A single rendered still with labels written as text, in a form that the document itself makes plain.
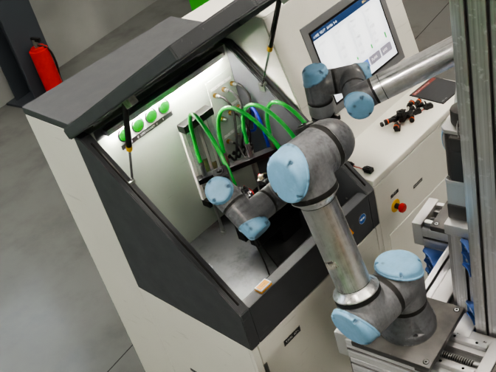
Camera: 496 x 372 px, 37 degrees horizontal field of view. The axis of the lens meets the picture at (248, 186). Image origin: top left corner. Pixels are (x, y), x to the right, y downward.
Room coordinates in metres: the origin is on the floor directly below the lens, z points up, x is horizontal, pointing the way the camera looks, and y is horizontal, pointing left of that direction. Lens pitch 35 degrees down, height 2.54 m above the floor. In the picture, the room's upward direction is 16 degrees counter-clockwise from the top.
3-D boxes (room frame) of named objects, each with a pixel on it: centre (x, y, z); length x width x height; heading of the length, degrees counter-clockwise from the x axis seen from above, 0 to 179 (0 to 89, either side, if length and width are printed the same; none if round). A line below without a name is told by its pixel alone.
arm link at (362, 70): (1.87, -0.37, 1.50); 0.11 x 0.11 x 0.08; 82
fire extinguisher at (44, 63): (5.62, 1.26, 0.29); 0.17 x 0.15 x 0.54; 135
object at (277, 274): (1.89, -0.13, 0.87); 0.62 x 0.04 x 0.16; 128
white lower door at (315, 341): (1.88, -0.14, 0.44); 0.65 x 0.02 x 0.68; 128
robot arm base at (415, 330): (1.36, -0.30, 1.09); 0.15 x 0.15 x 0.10
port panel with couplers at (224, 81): (2.43, -0.01, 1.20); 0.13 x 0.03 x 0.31; 128
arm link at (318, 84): (1.90, -0.27, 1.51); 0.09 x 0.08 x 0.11; 82
